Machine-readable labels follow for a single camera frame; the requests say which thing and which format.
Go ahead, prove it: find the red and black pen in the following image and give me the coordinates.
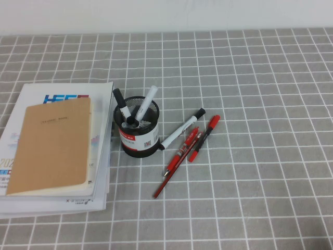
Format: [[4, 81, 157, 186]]
[[188, 115, 221, 163]]

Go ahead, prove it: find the red gel pen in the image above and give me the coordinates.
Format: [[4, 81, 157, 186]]
[[163, 126, 200, 178]]

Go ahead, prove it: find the black mesh pen holder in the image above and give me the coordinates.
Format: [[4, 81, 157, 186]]
[[113, 95, 161, 158]]

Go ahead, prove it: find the grey pen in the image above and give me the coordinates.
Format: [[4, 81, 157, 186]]
[[121, 121, 146, 130]]

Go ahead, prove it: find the white marker with black cap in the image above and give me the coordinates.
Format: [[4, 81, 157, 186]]
[[112, 87, 131, 121], [160, 107, 207, 151]]

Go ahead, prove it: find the short black capped marker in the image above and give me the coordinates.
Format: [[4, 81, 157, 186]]
[[126, 116, 141, 128]]

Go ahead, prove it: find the red pencil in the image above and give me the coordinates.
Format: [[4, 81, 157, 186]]
[[152, 131, 203, 199]]

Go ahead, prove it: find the white magazine with blue logo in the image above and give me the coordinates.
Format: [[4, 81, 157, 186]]
[[0, 82, 114, 197]]

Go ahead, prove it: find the brown kraft notebook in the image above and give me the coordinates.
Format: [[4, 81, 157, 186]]
[[5, 96, 92, 196]]

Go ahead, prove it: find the white booklet stack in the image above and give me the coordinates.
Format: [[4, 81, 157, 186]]
[[0, 124, 112, 220]]

